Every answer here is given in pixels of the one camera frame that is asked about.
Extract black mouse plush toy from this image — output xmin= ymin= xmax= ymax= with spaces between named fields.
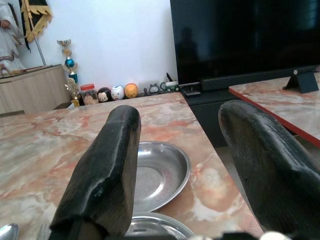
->
xmin=96 ymin=86 xmax=113 ymax=103

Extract orange bear plush toy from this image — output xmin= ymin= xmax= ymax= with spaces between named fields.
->
xmin=124 ymin=82 xmax=139 ymax=99

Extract small steel plate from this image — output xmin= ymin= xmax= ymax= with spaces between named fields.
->
xmin=133 ymin=141 xmax=192 ymax=213

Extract green and white toy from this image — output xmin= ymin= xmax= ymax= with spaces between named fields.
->
xmin=160 ymin=72 xmax=180 ymax=92

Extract steel spoon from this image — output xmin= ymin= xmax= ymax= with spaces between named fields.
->
xmin=0 ymin=223 xmax=20 ymax=240

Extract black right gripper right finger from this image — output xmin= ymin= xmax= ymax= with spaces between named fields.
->
xmin=218 ymin=100 xmax=320 ymax=237

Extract tall trophy with blue ball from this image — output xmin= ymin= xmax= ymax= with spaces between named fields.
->
xmin=56 ymin=39 xmax=79 ymax=85

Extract black television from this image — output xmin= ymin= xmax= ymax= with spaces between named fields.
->
xmin=169 ymin=0 xmax=320 ymax=85

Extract red lidded plastic jar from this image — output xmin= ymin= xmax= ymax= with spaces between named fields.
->
xmin=79 ymin=83 xmax=99 ymax=106

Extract beige wooden sideboard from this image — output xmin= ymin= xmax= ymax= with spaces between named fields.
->
xmin=0 ymin=64 xmax=71 ymax=115

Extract black and gold flag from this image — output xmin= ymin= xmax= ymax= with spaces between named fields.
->
xmin=18 ymin=0 xmax=53 ymax=66

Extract black tv cabinet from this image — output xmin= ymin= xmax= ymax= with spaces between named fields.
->
xmin=179 ymin=83 xmax=241 ymax=148

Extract white robed statue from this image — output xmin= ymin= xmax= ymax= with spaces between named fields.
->
xmin=0 ymin=0 xmax=27 ymax=77

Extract black soundbar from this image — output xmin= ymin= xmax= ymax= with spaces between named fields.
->
xmin=201 ymin=65 xmax=320 ymax=92

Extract large steel plate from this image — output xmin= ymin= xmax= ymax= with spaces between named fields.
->
xmin=124 ymin=212 xmax=196 ymax=240

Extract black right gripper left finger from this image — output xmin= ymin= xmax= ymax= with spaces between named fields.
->
xmin=49 ymin=104 xmax=142 ymax=240

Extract white duck plush toy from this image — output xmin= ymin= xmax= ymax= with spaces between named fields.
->
xmin=110 ymin=84 xmax=125 ymax=101

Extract small gold trophy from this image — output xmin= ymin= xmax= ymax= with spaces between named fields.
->
xmin=64 ymin=77 xmax=81 ymax=108

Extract marble side table red edge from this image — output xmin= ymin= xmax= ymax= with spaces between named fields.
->
xmin=228 ymin=72 xmax=320 ymax=149

